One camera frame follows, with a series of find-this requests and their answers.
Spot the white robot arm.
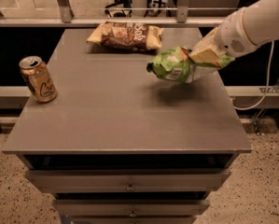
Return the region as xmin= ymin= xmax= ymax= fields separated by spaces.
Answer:
xmin=188 ymin=0 xmax=279 ymax=67

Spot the upper grey drawer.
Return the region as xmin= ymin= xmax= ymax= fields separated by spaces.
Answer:
xmin=25 ymin=169 xmax=230 ymax=193

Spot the orange soda can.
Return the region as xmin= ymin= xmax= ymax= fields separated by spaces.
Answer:
xmin=19 ymin=56 xmax=58 ymax=103

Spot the grey drawer cabinet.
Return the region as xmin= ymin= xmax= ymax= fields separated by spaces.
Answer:
xmin=3 ymin=29 xmax=251 ymax=224

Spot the white cable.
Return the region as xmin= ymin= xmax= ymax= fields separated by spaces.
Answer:
xmin=232 ymin=40 xmax=275 ymax=112

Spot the green rice chip bag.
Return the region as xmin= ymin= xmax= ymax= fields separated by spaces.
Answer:
xmin=146 ymin=47 xmax=234 ymax=83

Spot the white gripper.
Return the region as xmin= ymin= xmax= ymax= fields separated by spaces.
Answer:
xmin=188 ymin=7 xmax=258 ymax=67

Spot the brown chip bag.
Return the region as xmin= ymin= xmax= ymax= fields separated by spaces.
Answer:
xmin=87 ymin=21 xmax=163 ymax=52

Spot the black office chair base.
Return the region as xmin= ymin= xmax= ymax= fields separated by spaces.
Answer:
xmin=105 ymin=0 xmax=168 ymax=18

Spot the lower grey drawer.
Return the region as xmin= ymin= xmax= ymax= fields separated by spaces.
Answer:
xmin=53 ymin=200 xmax=210 ymax=217

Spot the grey drawer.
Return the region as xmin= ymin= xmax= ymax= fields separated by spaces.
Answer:
xmin=53 ymin=200 xmax=210 ymax=217
xmin=25 ymin=169 xmax=230 ymax=193

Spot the metal window railing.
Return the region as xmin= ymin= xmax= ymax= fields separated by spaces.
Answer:
xmin=0 ymin=0 xmax=240 ymax=28

